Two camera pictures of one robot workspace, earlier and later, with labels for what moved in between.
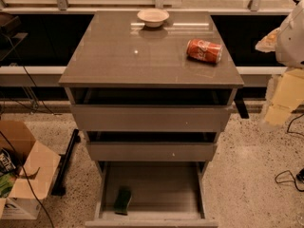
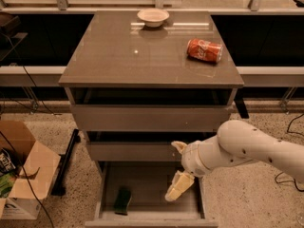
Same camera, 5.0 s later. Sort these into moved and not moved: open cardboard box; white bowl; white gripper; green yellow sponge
Moved: white gripper
Not moved: white bowl; green yellow sponge; open cardboard box
